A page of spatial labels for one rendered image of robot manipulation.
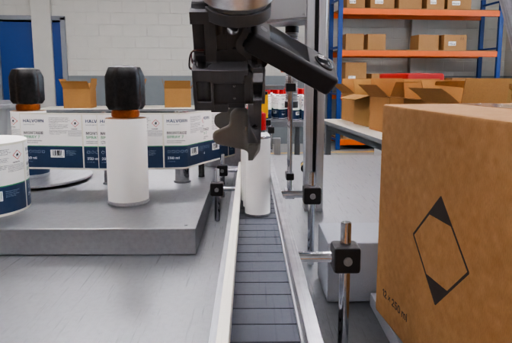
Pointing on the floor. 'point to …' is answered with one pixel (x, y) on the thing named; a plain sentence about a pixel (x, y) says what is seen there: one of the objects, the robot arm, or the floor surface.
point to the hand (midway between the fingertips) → (256, 150)
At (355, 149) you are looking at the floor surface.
